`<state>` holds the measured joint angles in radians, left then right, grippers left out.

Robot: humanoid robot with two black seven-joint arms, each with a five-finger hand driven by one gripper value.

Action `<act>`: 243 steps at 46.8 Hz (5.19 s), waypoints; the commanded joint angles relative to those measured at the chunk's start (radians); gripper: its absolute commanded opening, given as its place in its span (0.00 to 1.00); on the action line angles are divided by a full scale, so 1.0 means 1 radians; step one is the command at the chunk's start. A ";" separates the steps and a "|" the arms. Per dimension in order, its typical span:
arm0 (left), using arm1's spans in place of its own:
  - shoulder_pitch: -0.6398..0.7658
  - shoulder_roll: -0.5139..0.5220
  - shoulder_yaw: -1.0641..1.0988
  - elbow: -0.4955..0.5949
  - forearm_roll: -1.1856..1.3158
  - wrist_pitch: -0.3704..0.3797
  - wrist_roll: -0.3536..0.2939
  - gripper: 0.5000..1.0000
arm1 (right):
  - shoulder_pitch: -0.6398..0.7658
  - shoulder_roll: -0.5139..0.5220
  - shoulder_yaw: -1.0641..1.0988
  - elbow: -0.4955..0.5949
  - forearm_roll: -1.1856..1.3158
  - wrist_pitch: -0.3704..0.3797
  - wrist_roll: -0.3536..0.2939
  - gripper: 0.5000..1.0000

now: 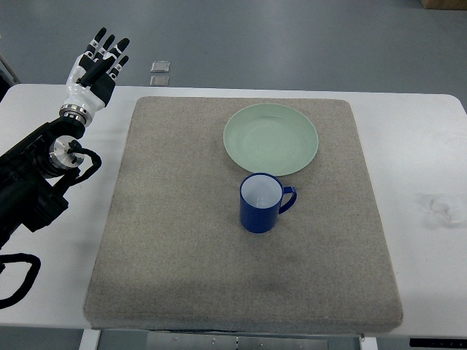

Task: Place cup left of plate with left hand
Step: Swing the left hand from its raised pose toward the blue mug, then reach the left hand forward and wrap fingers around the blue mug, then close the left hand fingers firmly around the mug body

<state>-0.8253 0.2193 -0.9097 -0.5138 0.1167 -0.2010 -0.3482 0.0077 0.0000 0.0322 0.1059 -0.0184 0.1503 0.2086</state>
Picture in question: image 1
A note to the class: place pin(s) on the blue mug white inside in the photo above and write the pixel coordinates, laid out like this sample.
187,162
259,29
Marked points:
262,198

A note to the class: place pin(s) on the floor socket plate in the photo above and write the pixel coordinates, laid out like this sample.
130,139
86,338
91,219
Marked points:
159,80
160,67

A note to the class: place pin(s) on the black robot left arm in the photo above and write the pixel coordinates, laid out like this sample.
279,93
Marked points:
33,184

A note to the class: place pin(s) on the light green plate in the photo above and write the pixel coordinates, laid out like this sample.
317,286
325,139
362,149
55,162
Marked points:
271,138

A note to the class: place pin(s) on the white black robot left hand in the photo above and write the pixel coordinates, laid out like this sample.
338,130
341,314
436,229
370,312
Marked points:
92,80

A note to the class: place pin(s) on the cardboard box corner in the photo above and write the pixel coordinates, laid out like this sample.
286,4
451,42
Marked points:
444,4

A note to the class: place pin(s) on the upper floor socket plate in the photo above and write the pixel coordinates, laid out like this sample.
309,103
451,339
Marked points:
160,67

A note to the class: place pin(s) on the lower floor socket plate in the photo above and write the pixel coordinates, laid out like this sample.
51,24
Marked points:
159,80

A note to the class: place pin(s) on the metal table frame bracket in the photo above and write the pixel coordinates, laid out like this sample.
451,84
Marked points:
168,340

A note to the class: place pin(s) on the black table control panel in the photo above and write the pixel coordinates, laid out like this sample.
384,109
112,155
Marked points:
438,343

